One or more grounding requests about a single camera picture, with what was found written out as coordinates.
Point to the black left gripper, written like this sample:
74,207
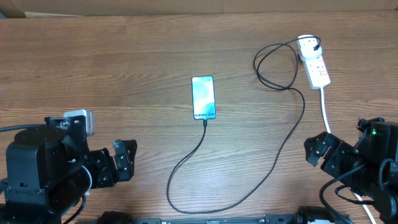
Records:
110,174

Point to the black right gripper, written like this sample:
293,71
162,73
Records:
340,154

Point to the Samsung Galaxy smartphone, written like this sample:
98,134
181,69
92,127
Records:
203,96

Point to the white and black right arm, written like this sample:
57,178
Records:
368,168

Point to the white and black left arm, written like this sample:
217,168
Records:
50,169

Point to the white charger plug adapter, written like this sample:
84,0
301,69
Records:
309,47

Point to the white power strip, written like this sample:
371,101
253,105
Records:
317,73

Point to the brown cardboard backdrop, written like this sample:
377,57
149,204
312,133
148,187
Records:
19,8

